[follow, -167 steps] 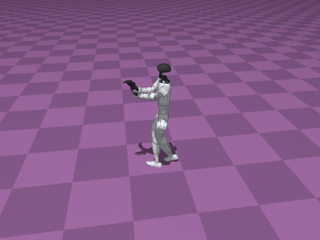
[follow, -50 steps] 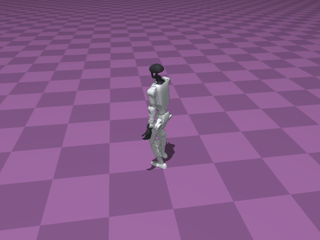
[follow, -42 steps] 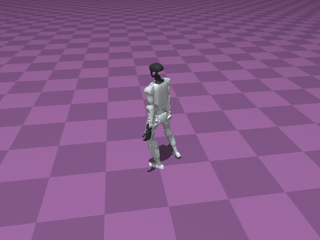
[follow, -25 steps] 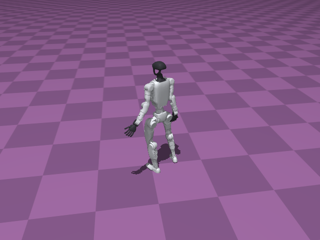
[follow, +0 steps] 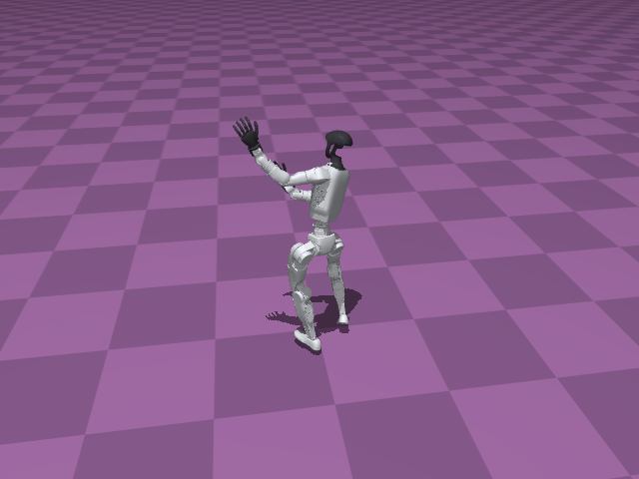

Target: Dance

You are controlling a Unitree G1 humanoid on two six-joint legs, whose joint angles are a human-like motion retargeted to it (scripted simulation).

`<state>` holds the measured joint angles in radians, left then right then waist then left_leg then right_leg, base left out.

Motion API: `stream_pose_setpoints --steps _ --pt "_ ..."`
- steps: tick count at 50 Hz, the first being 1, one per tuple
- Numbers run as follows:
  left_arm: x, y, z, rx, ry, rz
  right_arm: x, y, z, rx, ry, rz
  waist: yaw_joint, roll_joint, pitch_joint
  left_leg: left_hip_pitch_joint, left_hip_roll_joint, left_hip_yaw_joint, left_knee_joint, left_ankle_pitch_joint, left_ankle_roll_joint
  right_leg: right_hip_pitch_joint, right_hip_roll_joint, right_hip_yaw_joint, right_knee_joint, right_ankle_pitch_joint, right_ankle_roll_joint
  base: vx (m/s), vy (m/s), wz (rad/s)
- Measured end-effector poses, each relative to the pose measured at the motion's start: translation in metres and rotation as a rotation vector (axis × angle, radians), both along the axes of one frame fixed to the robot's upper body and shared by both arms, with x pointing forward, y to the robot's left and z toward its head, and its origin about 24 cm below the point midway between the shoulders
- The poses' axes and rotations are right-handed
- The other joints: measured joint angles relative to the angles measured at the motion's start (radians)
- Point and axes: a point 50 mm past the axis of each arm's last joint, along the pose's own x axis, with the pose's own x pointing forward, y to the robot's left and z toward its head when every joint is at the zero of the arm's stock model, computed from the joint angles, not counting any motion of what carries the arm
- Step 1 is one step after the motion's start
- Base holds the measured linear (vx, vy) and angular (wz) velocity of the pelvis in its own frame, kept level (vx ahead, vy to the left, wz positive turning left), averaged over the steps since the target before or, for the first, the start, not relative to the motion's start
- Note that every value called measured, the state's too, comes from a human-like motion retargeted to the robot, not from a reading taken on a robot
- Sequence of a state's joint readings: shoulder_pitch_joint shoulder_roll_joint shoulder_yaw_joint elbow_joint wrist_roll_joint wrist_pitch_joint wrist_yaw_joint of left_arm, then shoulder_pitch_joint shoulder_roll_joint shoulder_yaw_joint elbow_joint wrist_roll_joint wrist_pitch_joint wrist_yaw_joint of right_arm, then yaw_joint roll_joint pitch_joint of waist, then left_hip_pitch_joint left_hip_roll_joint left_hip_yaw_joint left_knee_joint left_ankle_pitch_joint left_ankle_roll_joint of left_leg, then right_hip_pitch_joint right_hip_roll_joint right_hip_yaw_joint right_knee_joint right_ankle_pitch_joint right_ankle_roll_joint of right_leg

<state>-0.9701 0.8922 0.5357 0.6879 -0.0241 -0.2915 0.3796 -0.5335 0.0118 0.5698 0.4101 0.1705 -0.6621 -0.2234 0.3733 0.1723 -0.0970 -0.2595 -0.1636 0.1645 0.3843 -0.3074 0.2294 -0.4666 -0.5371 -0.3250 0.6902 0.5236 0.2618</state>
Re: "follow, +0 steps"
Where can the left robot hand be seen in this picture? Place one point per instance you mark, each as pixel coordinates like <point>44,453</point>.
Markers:
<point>250,137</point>

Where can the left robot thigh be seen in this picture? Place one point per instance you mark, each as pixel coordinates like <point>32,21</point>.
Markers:
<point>299,257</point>

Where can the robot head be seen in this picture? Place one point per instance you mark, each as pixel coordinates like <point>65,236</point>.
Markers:
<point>339,139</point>

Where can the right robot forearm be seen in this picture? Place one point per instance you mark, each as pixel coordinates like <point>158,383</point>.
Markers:
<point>299,194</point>

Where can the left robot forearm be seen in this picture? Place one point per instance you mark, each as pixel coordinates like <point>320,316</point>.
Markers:
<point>273,171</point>

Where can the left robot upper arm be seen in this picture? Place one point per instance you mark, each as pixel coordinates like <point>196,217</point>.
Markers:
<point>316,176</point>

